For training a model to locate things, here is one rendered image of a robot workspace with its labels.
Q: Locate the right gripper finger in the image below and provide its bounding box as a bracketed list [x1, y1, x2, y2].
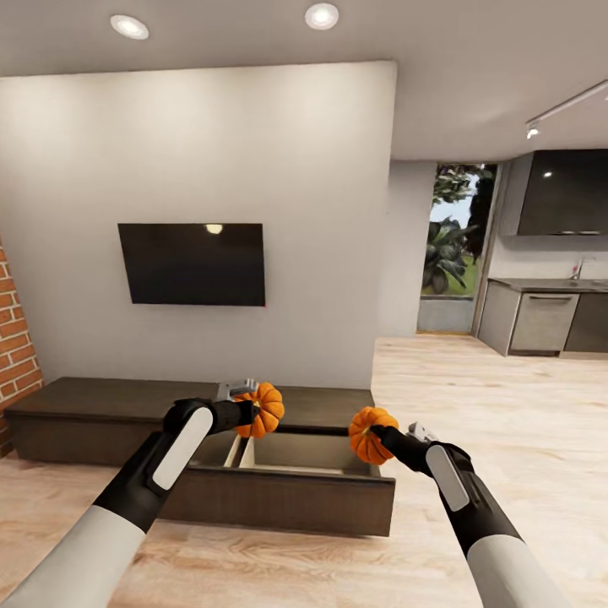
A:
[371, 425, 387, 438]

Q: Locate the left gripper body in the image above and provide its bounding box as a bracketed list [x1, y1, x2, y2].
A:
[216, 400, 254, 432]

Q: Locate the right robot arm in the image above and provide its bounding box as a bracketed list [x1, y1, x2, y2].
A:
[371, 421, 574, 608]

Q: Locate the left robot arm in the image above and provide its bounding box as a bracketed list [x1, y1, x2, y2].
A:
[0, 378, 260, 608]

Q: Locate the pumpkin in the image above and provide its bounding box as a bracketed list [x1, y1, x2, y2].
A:
[349, 407, 399, 465]
[234, 383, 285, 438]

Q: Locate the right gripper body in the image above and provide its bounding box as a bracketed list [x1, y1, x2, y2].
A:
[381, 426, 419, 472]

